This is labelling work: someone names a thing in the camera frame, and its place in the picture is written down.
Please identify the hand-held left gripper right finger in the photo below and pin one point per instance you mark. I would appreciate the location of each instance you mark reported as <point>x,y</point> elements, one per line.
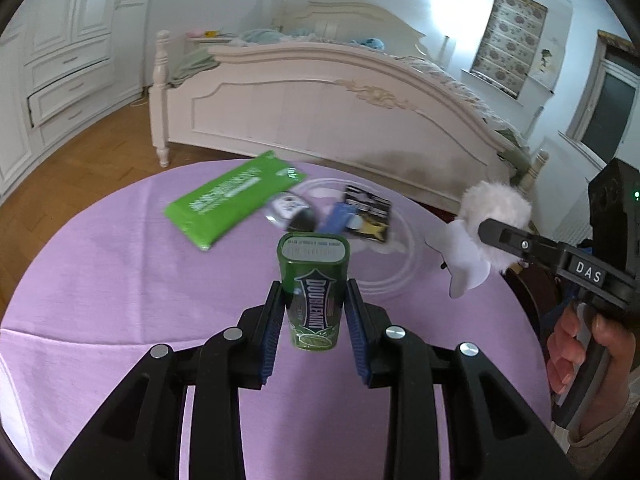
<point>357,335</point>

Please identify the small blue packet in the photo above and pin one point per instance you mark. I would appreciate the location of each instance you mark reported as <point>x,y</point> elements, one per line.
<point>336,220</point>

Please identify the blue plush toy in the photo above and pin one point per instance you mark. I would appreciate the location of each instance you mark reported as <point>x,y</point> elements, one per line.
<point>369,43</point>

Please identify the white pink wooden bed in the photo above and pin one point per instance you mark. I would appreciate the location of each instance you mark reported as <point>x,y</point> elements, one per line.
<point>300,110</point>

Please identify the small green cloth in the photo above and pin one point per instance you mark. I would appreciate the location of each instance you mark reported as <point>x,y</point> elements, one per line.
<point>192,67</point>

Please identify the person's right forearm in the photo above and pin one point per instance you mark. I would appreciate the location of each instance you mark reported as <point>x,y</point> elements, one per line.
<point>612,440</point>

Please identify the pile of rumpled bedding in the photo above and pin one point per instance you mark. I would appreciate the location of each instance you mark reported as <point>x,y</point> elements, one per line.
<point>270,35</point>

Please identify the white fluffy ball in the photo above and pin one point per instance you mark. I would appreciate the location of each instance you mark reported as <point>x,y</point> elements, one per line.
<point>492,200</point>

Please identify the purple tablecloth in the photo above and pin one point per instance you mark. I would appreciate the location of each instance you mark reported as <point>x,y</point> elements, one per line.
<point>125,285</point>

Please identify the black white crumpled wrapper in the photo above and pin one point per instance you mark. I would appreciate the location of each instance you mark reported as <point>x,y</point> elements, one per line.
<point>295,215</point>

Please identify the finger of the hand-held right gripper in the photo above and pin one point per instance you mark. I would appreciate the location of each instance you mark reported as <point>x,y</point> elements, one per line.
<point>540,250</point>

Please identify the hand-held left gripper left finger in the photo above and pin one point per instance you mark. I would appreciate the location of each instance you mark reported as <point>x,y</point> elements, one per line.
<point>270,332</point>

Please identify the dark window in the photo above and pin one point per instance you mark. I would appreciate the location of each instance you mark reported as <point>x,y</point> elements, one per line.
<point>607,105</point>

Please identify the person's right hand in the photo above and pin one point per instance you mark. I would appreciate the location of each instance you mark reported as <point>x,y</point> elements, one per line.
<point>622,355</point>

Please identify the white wardrobe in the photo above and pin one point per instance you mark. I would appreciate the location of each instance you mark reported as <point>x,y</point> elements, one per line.
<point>65,60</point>

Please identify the green gum bottle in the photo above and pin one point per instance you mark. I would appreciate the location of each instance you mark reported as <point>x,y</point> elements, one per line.
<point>312,305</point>

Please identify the wall picture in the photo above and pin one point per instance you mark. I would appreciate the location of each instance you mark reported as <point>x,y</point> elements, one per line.
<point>545,60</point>

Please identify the green wet wipes pack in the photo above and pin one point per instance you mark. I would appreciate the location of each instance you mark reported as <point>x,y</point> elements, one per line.
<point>225,195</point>

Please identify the black printed packet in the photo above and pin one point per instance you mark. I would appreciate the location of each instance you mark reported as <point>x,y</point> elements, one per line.
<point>372,210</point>

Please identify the patterned roller blind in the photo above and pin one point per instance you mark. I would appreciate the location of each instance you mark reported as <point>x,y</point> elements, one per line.
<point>507,45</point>

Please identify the white paper piece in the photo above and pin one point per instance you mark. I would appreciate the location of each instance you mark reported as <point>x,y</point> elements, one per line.
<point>462,260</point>

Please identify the green blanket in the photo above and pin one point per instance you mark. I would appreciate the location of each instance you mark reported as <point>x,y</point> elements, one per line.
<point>515,147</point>

